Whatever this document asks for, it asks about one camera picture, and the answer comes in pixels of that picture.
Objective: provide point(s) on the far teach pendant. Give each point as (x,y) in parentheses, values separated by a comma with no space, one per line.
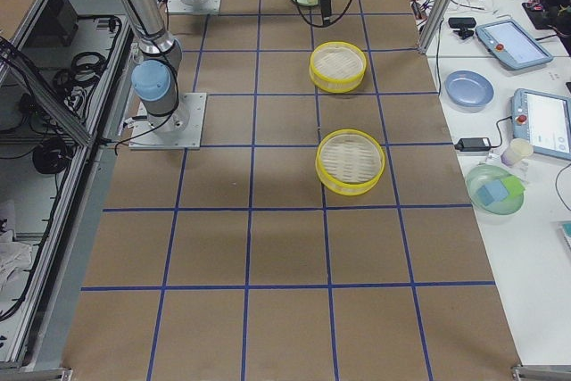
(509,43)

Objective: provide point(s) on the near teach pendant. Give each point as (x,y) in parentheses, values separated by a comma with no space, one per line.
(543,120)

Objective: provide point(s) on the blue foam block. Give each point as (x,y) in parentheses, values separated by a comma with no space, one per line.
(491,192)

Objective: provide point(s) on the blue plate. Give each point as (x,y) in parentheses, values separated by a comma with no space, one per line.
(468,90)

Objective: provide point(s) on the green glass bowl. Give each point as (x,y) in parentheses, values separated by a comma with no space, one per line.
(484,173)

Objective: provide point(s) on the white crumpled cloth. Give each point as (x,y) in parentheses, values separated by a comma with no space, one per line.
(15,256)

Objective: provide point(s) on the green foam block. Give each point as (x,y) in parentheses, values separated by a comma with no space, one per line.
(513,186)

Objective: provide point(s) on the black power adapter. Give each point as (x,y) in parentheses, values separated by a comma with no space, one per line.
(473,144)

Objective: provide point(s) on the black webcam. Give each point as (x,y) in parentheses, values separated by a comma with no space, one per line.
(463,27)

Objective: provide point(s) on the paper cup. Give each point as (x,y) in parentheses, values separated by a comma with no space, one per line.
(517,150)

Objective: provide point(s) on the yellow steamer basket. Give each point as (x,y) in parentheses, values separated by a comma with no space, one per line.
(337,67)
(349,162)

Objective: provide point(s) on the teach pendant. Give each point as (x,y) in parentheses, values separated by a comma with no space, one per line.
(543,120)
(509,43)

